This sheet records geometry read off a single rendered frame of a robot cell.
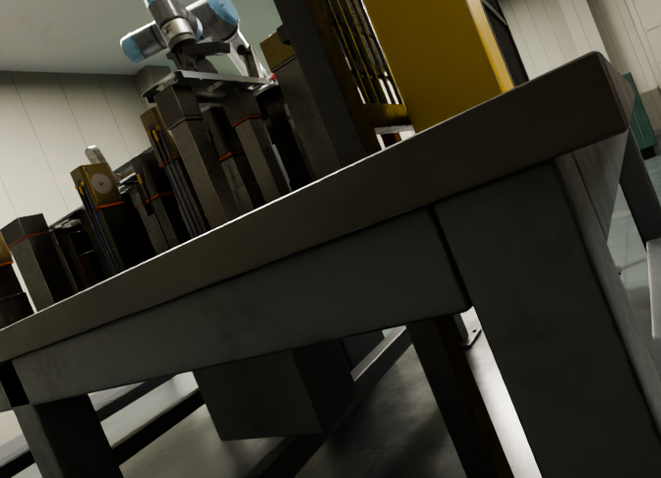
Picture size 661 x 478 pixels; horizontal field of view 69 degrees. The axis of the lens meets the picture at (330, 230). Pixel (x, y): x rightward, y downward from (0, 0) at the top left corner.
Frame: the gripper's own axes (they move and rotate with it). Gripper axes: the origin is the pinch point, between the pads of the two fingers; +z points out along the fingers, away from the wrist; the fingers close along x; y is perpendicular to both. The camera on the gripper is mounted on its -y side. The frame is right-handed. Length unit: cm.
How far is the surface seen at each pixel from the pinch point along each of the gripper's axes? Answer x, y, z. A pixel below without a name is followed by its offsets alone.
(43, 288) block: 16, 80, 15
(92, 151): 10.5, 38.1, -9.2
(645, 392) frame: 69, -66, 59
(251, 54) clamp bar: -19.9, -3.1, -15.2
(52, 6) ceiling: -144, 194, -201
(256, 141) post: 17.1, -15.7, 17.4
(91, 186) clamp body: 16.1, 37.7, 0.8
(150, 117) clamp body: 20.0, 4.7, -0.2
